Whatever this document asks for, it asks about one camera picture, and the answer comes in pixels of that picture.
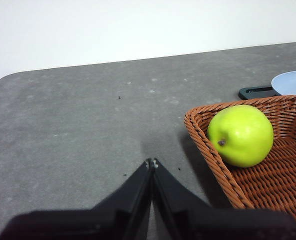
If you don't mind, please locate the blue round plate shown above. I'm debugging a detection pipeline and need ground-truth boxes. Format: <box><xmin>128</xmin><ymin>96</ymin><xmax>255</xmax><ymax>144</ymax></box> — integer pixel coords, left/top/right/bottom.
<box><xmin>271</xmin><ymin>70</ymin><xmax>296</xmax><ymax>97</ymax></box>

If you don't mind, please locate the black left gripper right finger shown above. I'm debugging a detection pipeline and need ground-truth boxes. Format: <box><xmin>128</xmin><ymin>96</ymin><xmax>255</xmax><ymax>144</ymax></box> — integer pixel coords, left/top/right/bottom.
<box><xmin>152</xmin><ymin>157</ymin><xmax>296</xmax><ymax>240</ymax></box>

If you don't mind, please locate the brown woven wicker basket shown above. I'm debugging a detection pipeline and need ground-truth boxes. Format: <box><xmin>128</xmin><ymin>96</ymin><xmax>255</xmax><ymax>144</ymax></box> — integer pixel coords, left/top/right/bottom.
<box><xmin>183</xmin><ymin>94</ymin><xmax>296</xmax><ymax>223</ymax></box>

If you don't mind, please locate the black flat tray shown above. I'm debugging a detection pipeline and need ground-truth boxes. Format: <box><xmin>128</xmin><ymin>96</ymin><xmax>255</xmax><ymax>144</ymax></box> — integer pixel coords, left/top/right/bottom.
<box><xmin>238</xmin><ymin>85</ymin><xmax>282</xmax><ymax>100</ymax></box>

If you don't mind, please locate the green apple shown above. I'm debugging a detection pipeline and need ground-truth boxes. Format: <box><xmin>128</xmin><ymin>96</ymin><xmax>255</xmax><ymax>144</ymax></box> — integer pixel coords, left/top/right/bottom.
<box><xmin>207</xmin><ymin>104</ymin><xmax>275</xmax><ymax>168</ymax></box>

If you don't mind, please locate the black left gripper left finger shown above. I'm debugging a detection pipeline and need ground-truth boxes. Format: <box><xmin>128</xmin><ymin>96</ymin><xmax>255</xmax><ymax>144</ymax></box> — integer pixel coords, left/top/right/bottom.
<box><xmin>0</xmin><ymin>158</ymin><xmax>154</xmax><ymax>240</ymax></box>

